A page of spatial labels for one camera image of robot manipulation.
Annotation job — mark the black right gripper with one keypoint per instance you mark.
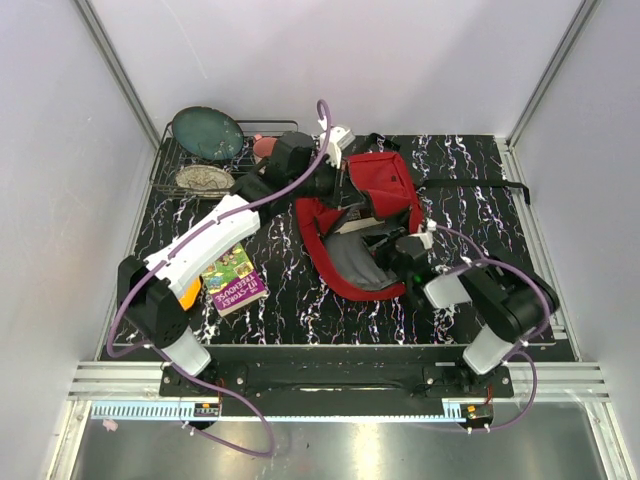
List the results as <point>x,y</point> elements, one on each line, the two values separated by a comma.
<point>379,243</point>

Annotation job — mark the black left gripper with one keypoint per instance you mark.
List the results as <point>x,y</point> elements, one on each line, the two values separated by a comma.
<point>343,194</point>

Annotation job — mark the red student backpack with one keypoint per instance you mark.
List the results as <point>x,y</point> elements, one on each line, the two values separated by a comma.
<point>378,179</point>

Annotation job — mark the purple treehouse book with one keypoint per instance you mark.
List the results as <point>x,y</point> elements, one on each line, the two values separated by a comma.
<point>232,281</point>

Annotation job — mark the yellow paperback book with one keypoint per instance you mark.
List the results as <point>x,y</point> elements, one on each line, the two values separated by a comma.
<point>357,219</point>

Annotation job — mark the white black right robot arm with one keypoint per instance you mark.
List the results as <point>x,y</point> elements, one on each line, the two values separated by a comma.
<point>515,305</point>

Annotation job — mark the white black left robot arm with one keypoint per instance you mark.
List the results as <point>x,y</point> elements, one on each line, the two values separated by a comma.
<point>150,290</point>

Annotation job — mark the pink cartoon mug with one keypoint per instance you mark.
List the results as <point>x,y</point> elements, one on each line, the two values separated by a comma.
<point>262,147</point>

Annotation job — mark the speckled beige small plate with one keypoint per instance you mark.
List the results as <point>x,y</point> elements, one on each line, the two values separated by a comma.
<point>204,179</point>

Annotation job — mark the teal ceramic plate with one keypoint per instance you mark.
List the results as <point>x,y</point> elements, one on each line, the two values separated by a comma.
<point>207,133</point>

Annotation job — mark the orange plastic plate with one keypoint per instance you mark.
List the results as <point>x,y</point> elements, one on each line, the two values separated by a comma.
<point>191,294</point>

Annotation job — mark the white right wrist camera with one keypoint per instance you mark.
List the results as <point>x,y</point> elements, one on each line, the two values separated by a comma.
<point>425,234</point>

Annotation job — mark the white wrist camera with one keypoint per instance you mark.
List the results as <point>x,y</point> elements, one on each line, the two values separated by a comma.
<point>425,234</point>
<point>339,138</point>

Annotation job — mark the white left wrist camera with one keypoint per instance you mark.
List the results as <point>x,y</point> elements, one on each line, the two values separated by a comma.
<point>339,138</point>

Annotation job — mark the dark wire dish rack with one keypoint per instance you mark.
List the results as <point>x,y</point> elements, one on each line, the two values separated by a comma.
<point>171,157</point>

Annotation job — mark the aluminium frame rail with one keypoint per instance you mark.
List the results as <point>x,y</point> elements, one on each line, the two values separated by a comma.
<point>557,381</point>

